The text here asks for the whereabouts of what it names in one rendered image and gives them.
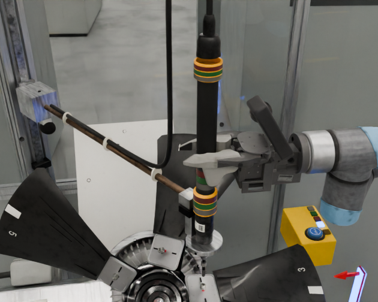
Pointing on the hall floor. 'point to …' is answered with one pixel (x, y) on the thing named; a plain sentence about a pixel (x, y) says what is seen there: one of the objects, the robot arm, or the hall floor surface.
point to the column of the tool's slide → (18, 127)
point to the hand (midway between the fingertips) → (189, 150)
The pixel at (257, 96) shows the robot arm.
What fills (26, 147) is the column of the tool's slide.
